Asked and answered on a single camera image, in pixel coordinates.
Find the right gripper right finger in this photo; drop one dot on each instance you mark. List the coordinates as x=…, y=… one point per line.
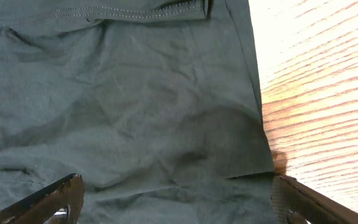
x=294, y=202

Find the black shorts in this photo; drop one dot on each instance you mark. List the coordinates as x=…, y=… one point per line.
x=156, y=104

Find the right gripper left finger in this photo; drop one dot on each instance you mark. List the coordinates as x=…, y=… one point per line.
x=59, y=202

